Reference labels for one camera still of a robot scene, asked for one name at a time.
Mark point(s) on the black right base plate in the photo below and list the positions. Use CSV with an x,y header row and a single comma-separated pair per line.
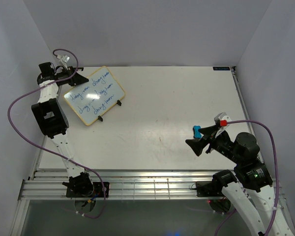
x,y
210,189

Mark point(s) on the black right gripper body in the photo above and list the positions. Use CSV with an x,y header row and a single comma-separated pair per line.
x,y
223,145

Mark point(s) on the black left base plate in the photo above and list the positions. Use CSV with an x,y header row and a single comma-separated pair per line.
x,y
96,190

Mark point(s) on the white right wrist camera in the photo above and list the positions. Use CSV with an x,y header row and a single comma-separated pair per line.
x,y
222,119

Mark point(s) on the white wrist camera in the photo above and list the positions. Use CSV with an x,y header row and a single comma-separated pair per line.
x,y
63,60
222,119

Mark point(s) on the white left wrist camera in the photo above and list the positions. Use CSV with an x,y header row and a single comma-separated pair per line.
x,y
63,60

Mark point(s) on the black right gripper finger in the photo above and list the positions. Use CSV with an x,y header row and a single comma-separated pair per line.
x,y
211,131
197,145

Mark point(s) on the aluminium rail frame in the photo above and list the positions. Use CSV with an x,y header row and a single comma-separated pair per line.
x,y
140,148

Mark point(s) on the yellow framed whiteboard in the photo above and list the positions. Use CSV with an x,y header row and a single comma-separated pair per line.
x,y
96,97

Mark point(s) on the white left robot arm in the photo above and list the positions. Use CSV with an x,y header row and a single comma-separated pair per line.
x,y
54,124

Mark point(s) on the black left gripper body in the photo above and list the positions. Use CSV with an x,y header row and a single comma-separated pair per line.
x,y
68,73

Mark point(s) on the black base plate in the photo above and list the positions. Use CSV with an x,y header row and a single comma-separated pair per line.
x,y
210,189
96,190

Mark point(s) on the blue whiteboard eraser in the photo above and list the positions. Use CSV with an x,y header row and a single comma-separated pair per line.
x,y
196,133

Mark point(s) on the blue label right corner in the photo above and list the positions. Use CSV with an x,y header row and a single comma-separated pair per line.
x,y
221,68

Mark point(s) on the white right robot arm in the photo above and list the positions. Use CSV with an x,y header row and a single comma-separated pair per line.
x,y
249,187

